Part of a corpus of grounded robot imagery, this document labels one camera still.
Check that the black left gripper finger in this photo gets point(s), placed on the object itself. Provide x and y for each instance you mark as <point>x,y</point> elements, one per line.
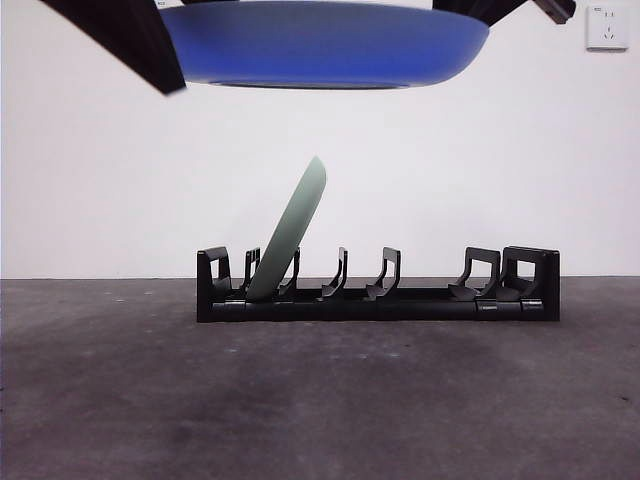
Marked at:
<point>130,40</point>

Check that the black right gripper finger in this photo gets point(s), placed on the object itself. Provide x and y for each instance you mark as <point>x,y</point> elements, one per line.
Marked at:
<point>475,9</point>

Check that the blue round plate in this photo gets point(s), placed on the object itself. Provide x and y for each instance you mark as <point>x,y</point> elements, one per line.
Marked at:
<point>320,50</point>

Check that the green round plate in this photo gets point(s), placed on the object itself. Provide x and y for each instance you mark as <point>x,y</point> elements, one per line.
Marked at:
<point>290,235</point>

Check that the black plate rack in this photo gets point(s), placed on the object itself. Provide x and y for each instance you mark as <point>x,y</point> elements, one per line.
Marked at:
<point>400,310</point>

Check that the white wall socket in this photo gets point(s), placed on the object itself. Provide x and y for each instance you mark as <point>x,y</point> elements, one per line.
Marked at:
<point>608,30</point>

